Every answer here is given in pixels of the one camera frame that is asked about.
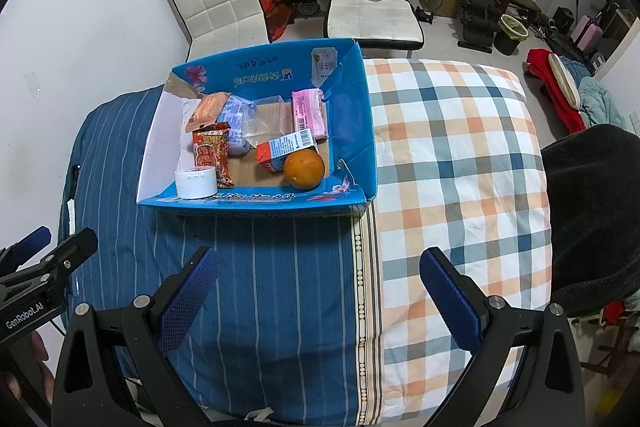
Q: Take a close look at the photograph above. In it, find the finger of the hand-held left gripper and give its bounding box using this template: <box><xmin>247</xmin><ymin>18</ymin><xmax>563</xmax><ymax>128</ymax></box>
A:
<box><xmin>0</xmin><ymin>227</ymin><xmax>52</xmax><ymax>275</ymax></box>
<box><xmin>0</xmin><ymin>227</ymin><xmax>99</xmax><ymax>290</ymax></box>

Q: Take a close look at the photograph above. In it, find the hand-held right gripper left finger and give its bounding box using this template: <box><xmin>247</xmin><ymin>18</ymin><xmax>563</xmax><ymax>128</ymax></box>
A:
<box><xmin>51</xmin><ymin>246</ymin><xmax>221</xmax><ymax>427</ymax></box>

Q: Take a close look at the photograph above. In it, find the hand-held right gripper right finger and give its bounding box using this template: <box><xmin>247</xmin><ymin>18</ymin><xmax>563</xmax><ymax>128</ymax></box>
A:
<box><xmin>419</xmin><ymin>247</ymin><xmax>586</xmax><ymax>427</ymax></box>

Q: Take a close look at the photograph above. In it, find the white round jar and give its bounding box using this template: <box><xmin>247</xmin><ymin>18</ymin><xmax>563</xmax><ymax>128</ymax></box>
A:
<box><xmin>174</xmin><ymin>167</ymin><xmax>218</xmax><ymax>199</ymax></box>

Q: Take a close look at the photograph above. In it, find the red snack packet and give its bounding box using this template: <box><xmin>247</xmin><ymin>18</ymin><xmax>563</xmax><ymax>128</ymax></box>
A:
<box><xmin>191</xmin><ymin>122</ymin><xmax>236</xmax><ymax>188</ymax></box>

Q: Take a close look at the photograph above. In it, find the orange fruit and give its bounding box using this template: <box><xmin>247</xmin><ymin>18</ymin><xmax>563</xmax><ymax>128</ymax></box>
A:
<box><xmin>283</xmin><ymin>148</ymin><xmax>326</xmax><ymax>190</ymax></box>

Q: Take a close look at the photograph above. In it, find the small red white carton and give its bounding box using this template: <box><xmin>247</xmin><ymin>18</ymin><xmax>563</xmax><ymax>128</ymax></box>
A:
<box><xmin>256</xmin><ymin>128</ymin><xmax>319</xmax><ymax>175</ymax></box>

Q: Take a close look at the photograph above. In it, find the blue wet wipes packet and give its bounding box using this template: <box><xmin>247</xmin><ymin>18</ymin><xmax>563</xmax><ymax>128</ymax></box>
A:
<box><xmin>220</xmin><ymin>94</ymin><xmax>257</xmax><ymax>158</ymax></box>

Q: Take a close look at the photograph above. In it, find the orange snack packet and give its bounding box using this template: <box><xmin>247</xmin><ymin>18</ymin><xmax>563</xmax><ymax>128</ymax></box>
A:
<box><xmin>185</xmin><ymin>93</ymin><xmax>231</xmax><ymax>134</ymax></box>

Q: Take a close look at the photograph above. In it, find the clear plastic bag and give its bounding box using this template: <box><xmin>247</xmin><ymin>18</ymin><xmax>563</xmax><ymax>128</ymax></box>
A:
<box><xmin>242</xmin><ymin>96</ymin><xmax>293</xmax><ymax>148</ymax></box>

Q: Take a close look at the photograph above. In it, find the blue cardboard box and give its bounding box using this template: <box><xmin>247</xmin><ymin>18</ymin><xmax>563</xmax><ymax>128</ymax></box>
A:
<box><xmin>136</xmin><ymin>38</ymin><xmax>377</xmax><ymax>219</ymax></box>

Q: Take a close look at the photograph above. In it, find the pink tissue packet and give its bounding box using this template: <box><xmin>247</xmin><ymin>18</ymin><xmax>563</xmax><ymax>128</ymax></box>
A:
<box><xmin>291</xmin><ymin>88</ymin><xmax>328</xmax><ymax>142</ymax></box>

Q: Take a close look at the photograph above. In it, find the person's left hand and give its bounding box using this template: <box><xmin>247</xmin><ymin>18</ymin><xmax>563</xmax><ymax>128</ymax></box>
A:
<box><xmin>0</xmin><ymin>332</ymin><xmax>53</xmax><ymax>408</ymax></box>

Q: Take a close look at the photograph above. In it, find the blue striped bedsheet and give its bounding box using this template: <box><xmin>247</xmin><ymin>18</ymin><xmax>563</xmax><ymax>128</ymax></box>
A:
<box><xmin>57</xmin><ymin>87</ymin><xmax>386</xmax><ymax>423</ymax></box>

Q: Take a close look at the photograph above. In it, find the plaid pillow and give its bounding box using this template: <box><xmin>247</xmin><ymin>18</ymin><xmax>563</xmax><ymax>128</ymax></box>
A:
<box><xmin>360</xmin><ymin>58</ymin><xmax>553</xmax><ymax>427</ymax></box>

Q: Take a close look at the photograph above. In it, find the white clothes hanger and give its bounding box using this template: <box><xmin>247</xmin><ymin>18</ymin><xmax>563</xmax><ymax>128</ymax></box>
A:
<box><xmin>570</xmin><ymin>307</ymin><xmax>621</xmax><ymax>333</ymax></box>

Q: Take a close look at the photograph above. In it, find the black fleece cloth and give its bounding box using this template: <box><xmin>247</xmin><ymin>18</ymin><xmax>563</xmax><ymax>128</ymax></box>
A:
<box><xmin>541</xmin><ymin>123</ymin><xmax>640</xmax><ymax>313</ymax></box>

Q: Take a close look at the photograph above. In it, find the light blue cloth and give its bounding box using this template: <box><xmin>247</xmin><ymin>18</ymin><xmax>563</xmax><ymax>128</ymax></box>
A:
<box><xmin>575</xmin><ymin>62</ymin><xmax>628</xmax><ymax>130</ymax></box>

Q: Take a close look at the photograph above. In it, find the red cloth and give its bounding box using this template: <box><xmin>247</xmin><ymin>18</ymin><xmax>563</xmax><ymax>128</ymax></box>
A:
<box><xmin>525</xmin><ymin>48</ymin><xmax>588</xmax><ymax>135</ymax></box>

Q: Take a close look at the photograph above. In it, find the black trash bin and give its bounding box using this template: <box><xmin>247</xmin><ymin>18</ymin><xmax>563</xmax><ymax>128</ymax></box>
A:
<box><xmin>492</xmin><ymin>14</ymin><xmax>531</xmax><ymax>56</ymax></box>

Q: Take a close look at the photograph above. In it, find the white padded chair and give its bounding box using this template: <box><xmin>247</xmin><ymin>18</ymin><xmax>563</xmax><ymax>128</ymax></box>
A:
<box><xmin>322</xmin><ymin>0</ymin><xmax>426</xmax><ymax>52</ymax></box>
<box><xmin>163</xmin><ymin>0</ymin><xmax>271</xmax><ymax>62</ymax></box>

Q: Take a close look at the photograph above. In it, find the pink suitcase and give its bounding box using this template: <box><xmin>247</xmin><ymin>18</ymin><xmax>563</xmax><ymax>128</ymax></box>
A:
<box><xmin>571</xmin><ymin>12</ymin><xmax>601</xmax><ymax>52</ymax></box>

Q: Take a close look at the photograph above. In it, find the small black bag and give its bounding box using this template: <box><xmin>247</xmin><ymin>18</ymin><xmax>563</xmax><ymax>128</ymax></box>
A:
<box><xmin>552</xmin><ymin>7</ymin><xmax>576</xmax><ymax>35</ymax></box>

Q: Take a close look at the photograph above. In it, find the red plastic bag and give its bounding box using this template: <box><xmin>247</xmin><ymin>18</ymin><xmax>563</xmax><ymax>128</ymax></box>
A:
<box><xmin>246</xmin><ymin>0</ymin><xmax>306</xmax><ymax>44</ymax></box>

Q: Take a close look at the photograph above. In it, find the black cord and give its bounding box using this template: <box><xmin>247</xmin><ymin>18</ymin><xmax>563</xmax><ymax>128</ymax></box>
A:
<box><xmin>67</xmin><ymin>163</ymin><xmax>82</xmax><ymax>202</ymax></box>

